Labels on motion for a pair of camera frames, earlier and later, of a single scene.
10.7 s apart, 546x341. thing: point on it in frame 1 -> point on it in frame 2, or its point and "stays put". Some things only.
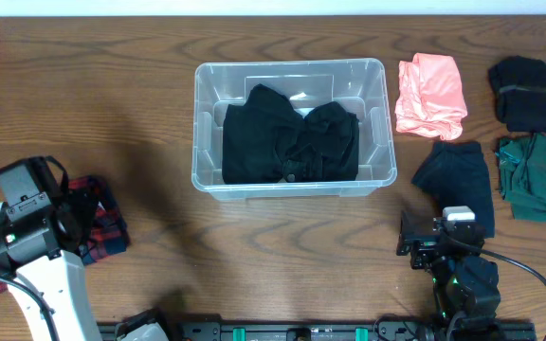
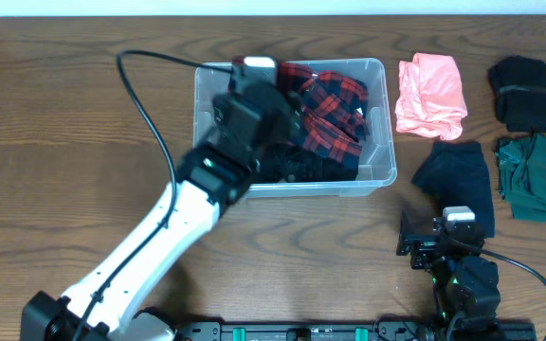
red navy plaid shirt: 110,236 -> 333,109
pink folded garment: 431,99 stays put
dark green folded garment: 536,176 stays put
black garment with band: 523,97 stays put
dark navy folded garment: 457,173 stays put
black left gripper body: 77,220 -> 282,118
